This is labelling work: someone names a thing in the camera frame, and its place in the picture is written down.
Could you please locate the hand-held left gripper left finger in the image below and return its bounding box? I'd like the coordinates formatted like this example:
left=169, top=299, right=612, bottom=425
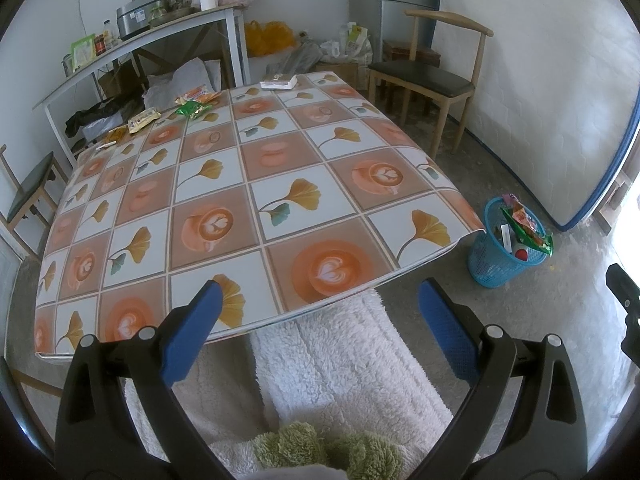
left=54, top=280, right=238, bottom=480

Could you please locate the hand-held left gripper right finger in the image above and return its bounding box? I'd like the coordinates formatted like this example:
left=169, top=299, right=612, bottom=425
left=418, top=277, right=587, bottom=480

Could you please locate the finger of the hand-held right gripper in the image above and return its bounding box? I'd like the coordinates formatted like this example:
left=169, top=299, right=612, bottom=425
left=605, top=262, right=640, bottom=361

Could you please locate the blue plastic basket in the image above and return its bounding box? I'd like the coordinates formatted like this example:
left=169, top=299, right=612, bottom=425
left=467, top=196, right=551, bottom=289

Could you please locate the white fluffy towel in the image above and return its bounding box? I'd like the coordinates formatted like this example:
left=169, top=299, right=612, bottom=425
left=124, top=290, right=481, bottom=480

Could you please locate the green snack packet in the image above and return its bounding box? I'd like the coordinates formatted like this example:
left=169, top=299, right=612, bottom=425
left=501, top=200, right=555, bottom=257
left=175, top=100, right=213, bottom=120

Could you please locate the green fluffy cloth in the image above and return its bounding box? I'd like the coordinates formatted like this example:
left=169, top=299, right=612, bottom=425
left=252, top=422, right=403, bottom=480

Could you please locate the yellow snack packet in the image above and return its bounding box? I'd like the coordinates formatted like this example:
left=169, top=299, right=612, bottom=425
left=127, top=109, right=162, bottom=134

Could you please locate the wooden chair with dark seat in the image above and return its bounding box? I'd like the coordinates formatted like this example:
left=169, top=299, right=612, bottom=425
left=367, top=8, right=496, bottom=158
left=0, top=144, right=68, bottom=261

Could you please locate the white mattress with blue edge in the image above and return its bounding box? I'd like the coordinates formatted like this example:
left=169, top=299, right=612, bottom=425
left=430, top=0, right=640, bottom=233

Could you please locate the orange snack packet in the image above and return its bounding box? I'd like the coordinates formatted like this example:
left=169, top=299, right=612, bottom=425
left=176, top=85, right=223, bottom=106

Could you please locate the black plastic bag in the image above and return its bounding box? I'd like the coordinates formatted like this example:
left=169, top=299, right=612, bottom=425
left=65, top=97, right=143, bottom=143

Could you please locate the large white sack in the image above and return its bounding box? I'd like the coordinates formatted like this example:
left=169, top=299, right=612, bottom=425
left=142, top=57, right=223, bottom=111

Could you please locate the flat white box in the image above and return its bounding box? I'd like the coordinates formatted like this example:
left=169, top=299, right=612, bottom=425
left=260, top=74, right=298, bottom=91

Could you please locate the brown cardboard box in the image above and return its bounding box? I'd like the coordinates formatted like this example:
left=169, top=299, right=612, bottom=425
left=99, top=62, right=137, bottom=98
left=315, top=60, right=361, bottom=81

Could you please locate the dark wooden stool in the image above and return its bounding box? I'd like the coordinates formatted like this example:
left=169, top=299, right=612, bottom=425
left=382, top=39, right=442, bottom=68

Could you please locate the grey plastic bag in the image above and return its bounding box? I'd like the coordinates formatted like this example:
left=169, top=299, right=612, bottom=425
left=267, top=40, right=323, bottom=78

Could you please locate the white plastic bag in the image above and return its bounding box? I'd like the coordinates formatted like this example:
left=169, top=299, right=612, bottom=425
left=320, top=21, right=373, bottom=63

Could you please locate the green food packet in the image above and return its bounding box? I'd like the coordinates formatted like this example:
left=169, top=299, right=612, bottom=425
left=70, top=34, right=97, bottom=72

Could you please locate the white side table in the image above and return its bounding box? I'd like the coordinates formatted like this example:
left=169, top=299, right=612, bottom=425
left=32, top=4, right=251, bottom=171

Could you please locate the yellow plastic bag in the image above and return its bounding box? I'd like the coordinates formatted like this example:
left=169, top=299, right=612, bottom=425
left=244, top=20, right=296, bottom=57

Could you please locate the silver rice cooker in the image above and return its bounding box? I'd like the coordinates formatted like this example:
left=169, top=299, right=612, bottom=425
left=116, top=0, right=173, bottom=38

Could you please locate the metal pot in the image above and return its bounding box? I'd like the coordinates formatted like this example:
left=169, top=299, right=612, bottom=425
left=150, top=2, right=197, bottom=26

